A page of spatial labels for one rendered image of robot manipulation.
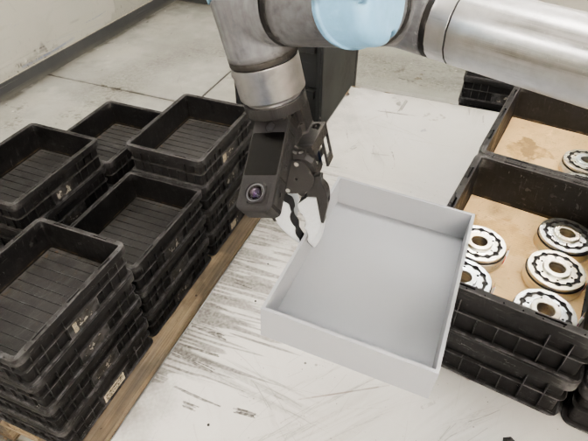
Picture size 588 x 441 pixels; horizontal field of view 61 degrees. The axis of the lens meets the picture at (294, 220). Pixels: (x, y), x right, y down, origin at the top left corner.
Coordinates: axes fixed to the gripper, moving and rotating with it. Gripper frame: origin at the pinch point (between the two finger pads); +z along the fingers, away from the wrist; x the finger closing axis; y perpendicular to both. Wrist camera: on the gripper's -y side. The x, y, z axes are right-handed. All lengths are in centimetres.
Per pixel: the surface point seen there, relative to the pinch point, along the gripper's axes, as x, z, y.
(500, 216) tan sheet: -23, 31, 45
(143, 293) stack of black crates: 76, 54, 34
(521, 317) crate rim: -26.8, 22.9, 10.4
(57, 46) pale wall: 265, 32, 225
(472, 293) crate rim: -19.8, 20.1, 11.9
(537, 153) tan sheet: -31, 33, 73
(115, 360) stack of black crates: 79, 64, 16
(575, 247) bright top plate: -37, 31, 37
